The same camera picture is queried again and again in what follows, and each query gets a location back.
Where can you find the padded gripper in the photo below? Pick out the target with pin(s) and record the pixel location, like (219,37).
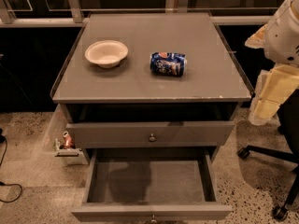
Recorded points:
(282,37)

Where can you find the grey drawer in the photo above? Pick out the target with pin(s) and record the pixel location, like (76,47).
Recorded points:
(150,134)
(150,184)

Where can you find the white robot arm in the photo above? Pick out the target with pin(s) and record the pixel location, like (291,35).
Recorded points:
(287,14)

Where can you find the grey top drawer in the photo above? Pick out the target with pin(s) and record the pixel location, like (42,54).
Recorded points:
(150,134)

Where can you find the grey drawer cabinet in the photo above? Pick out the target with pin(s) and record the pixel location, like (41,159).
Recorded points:
(210,89)

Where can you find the black office chair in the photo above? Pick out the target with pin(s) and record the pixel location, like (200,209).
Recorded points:
(288,115)

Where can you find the blue soda can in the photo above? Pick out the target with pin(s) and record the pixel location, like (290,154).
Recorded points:
(168,63)

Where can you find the white paper bowl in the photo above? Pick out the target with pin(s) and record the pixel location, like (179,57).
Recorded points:
(107,53)

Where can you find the metal window rail frame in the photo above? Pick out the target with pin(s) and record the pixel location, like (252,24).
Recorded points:
(50,13)

